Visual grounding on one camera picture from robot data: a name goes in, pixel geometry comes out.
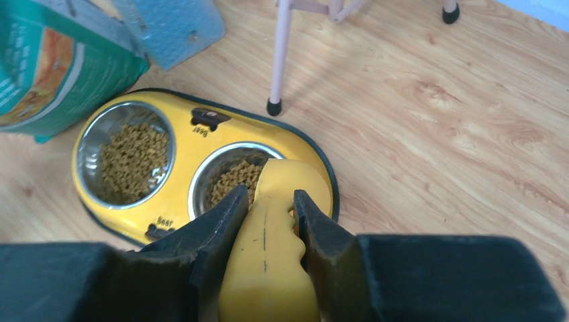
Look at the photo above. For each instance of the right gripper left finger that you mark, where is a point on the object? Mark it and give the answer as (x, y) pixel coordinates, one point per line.
(176, 278)

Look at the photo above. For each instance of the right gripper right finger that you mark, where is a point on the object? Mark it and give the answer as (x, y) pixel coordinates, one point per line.
(395, 277)

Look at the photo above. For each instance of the yellow plastic scoop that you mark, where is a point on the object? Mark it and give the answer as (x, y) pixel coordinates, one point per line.
(264, 279)

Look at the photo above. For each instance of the green pet food bag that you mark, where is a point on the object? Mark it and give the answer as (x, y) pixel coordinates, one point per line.
(60, 61)

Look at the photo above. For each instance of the yellow double pet bowl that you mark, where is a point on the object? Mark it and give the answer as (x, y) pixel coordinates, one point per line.
(206, 140)

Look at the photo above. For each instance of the brown kibble in bowls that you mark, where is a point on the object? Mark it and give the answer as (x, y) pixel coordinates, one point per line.
(135, 159)

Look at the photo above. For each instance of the blue wrapped package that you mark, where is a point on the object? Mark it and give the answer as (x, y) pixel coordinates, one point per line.
(172, 31)

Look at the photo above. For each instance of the pink music stand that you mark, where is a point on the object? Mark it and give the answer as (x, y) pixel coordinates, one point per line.
(336, 11)

